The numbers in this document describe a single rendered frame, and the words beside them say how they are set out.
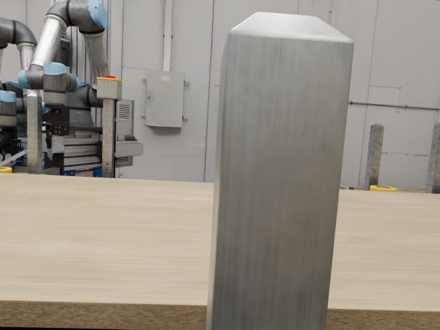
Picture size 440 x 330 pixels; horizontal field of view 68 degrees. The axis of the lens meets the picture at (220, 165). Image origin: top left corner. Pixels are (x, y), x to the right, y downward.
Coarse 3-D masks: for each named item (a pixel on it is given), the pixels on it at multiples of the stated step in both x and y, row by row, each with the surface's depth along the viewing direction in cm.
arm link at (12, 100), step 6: (0, 90) 143; (0, 96) 142; (6, 96) 143; (12, 96) 145; (0, 102) 142; (6, 102) 143; (12, 102) 145; (0, 108) 143; (6, 108) 143; (12, 108) 145; (0, 114) 143; (6, 114) 143; (12, 114) 145
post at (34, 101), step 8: (32, 96) 113; (40, 96) 115; (32, 104) 113; (40, 104) 115; (32, 112) 113; (40, 112) 116; (32, 120) 114; (40, 120) 116; (32, 128) 114; (40, 128) 116; (32, 136) 114; (40, 136) 116; (32, 144) 115; (40, 144) 117; (32, 152) 115; (40, 152) 117; (32, 160) 115; (40, 160) 117; (32, 168) 116; (40, 168) 118
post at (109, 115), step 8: (104, 104) 114; (112, 104) 114; (104, 112) 115; (112, 112) 115; (104, 120) 115; (112, 120) 115; (104, 128) 115; (112, 128) 115; (104, 136) 116; (112, 136) 116; (104, 144) 116; (112, 144) 116; (104, 152) 116; (112, 152) 116; (104, 160) 117; (112, 160) 117; (104, 168) 117; (112, 168) 118; (104, 176) 117; (112, 176) 118
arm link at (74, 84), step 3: (66, 72) 129; (69, 75) 128; (72, 75) 131; (69, 78) 127; (72, 78) 130; (75, 78) 133; (72, 81) 129; (75, 81) 132; (78, 81) 135; (69, 84) 128; (72, 84) 130; (75, 84) 132; (78, 84) 135; (69, 87) 129; (72, 87) 131; (75, 87) 133; (78, 87) 136; (66, 90) 130; (69, 90) 132; (72, 90) 134; (75, 90) 136
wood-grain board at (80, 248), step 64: (0, 192) 73; (64, 192) 76; (128, 192) 80; (192, 192) 85; (384, 192) 102; (0, 256) 40; (64, 256) 41; (128, 256) 42; (192, 256) 43; (384, 256) 48; (0, 320) 31; (64, 320) 31; (128, 320) 32; (192, 320) 32; (384, 320) 33
